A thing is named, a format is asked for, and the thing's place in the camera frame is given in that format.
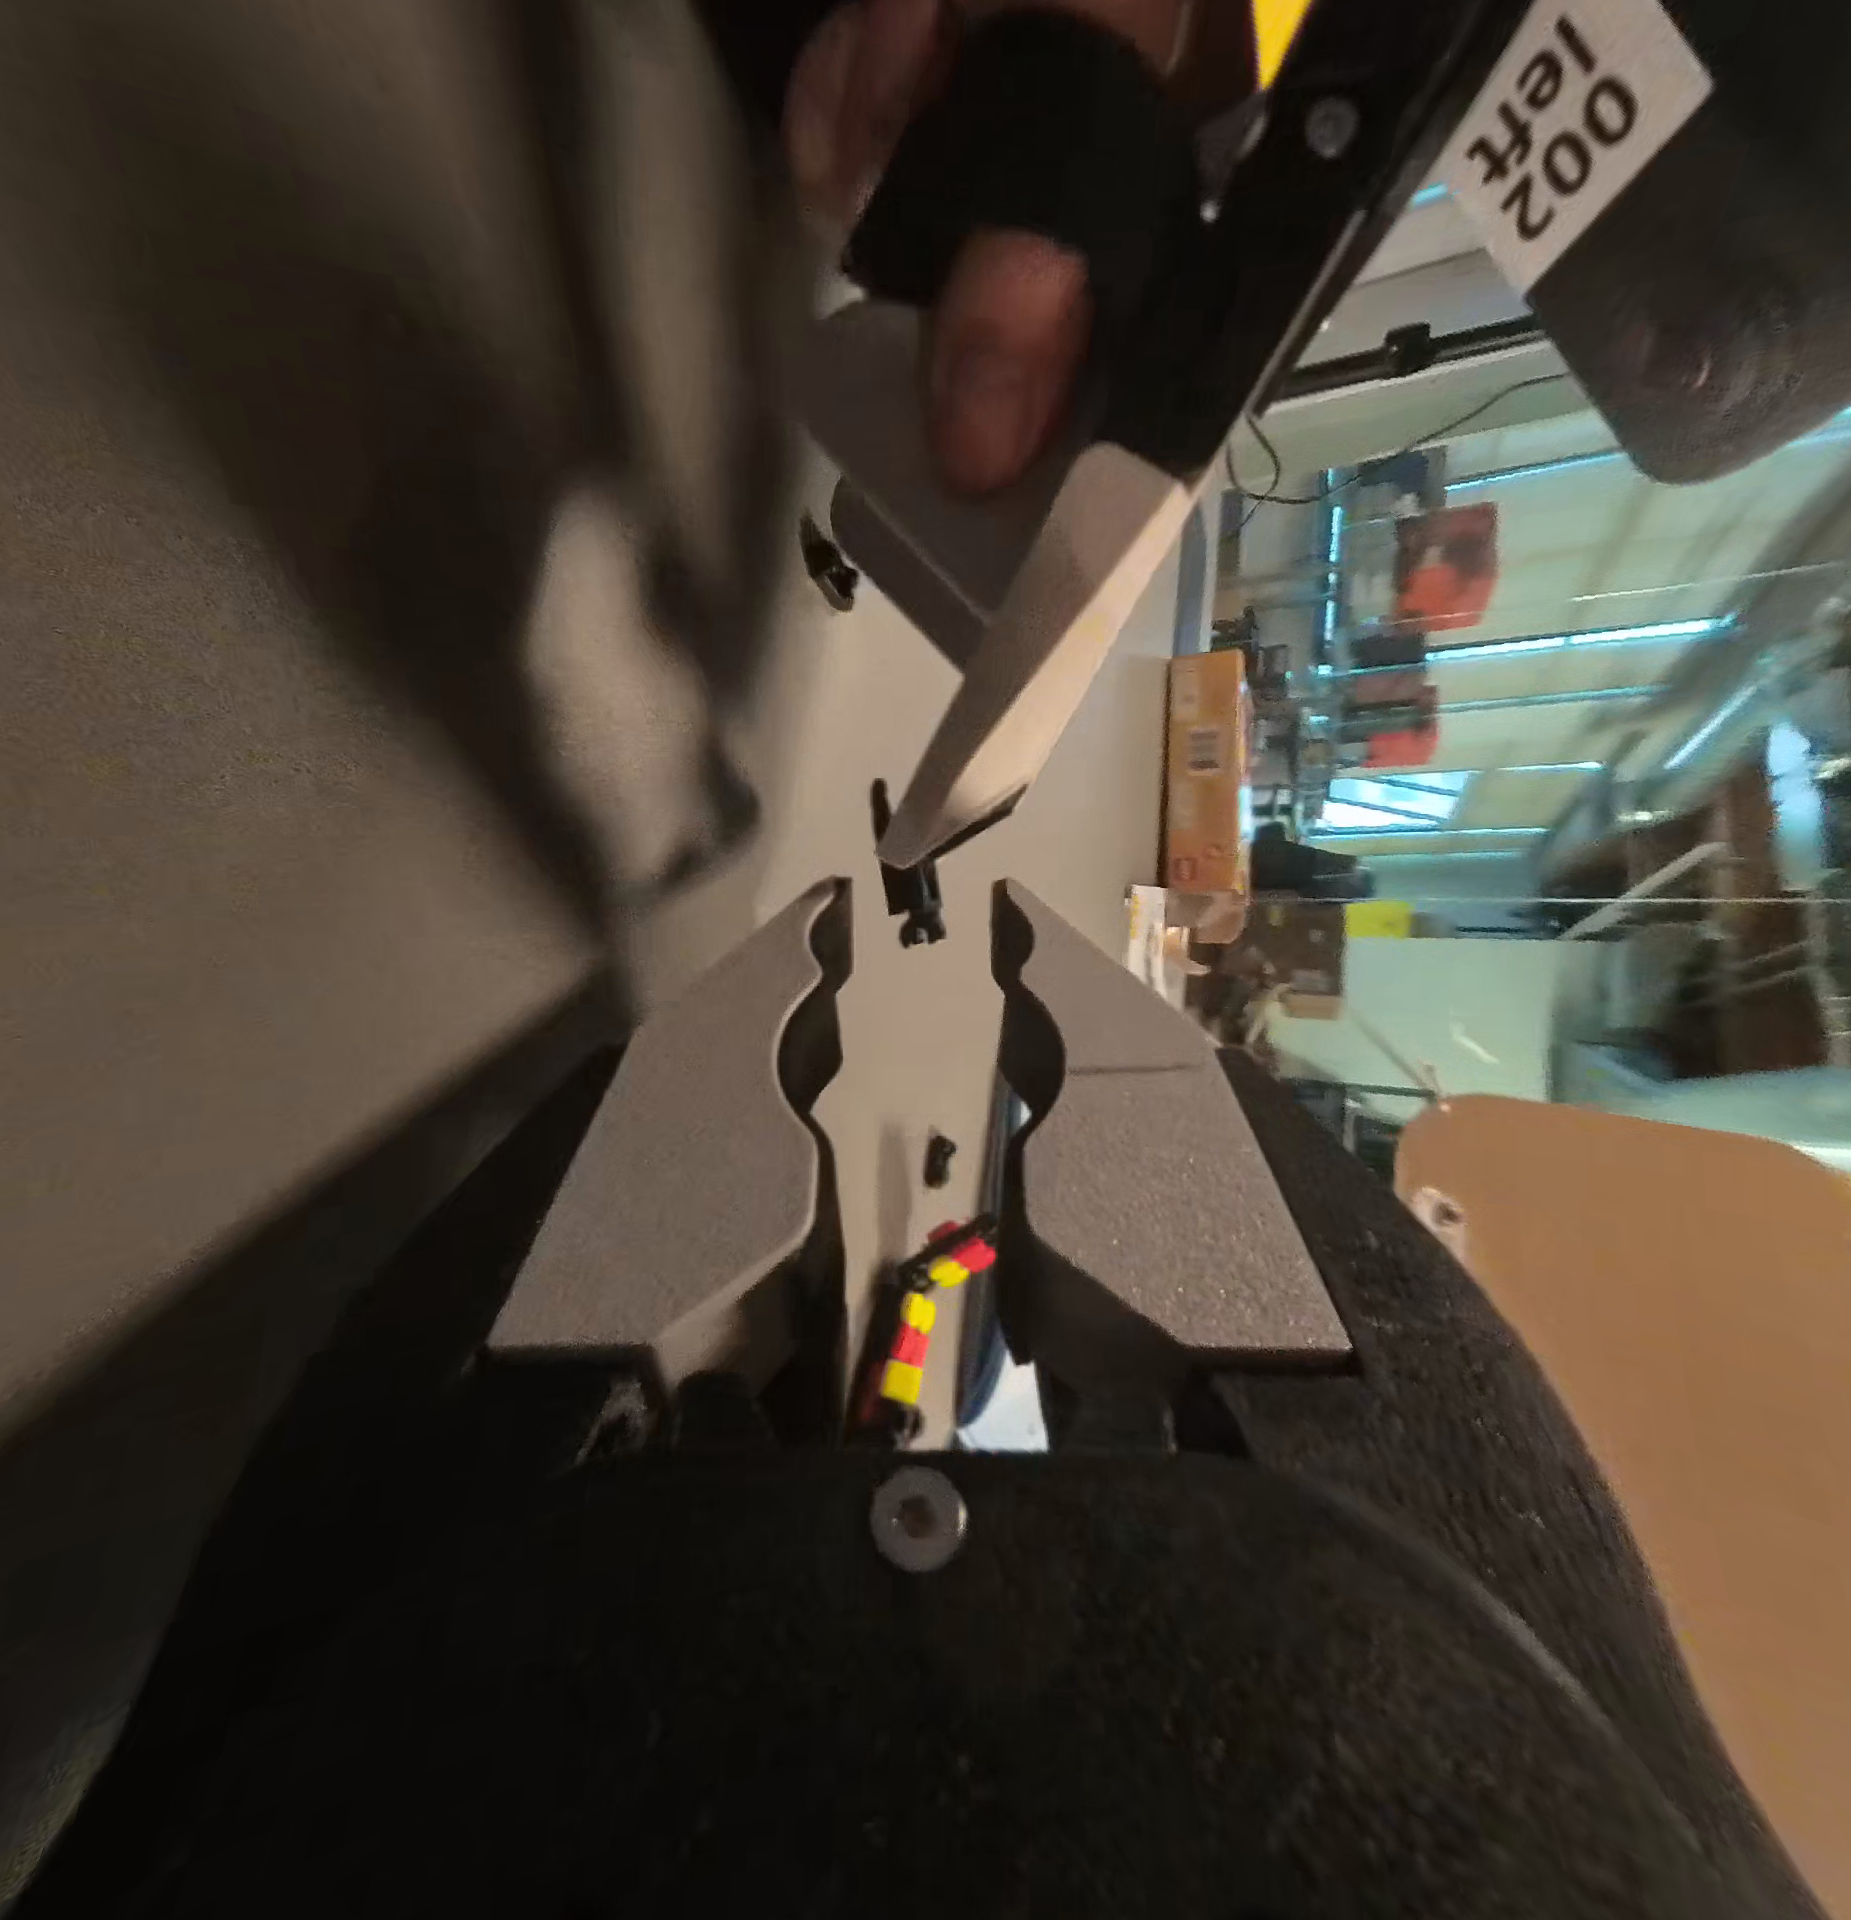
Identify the shelving with red crates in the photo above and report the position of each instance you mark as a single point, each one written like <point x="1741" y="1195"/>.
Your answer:
<point x="1435" y="568"/>

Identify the yellow sign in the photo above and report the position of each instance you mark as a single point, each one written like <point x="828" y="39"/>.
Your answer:
<point x="1379" y="917"/>

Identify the thin black toy brick piece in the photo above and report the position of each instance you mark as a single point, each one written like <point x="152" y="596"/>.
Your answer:
<point x="913" y="899"/>

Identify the person's left hand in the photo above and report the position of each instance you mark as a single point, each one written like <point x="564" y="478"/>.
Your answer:
<point x="1015" y="359"/>

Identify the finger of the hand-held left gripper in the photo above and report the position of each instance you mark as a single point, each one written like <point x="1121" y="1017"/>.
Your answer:
<point x="1046" y="630"/>

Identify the closed instruction booklet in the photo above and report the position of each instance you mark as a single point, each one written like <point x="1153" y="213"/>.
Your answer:
<point x="1158" y="936"/>

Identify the orange toy set cardboard box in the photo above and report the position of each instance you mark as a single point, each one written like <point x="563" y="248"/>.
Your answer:
<point x="1208" y="781"/>

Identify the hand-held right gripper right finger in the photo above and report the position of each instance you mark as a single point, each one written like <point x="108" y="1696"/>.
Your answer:
<point x="1167" y="1200"/>

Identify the open instruction booklet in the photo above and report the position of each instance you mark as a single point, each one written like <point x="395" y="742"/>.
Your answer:
<point x="992" y="1350"/>

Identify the wooden board stand white base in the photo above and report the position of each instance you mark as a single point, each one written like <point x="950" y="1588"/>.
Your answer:
<point x="1692" y="1424"/>

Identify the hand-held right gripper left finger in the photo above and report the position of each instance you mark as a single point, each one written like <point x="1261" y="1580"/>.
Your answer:
<point x="655" y="1200"/>

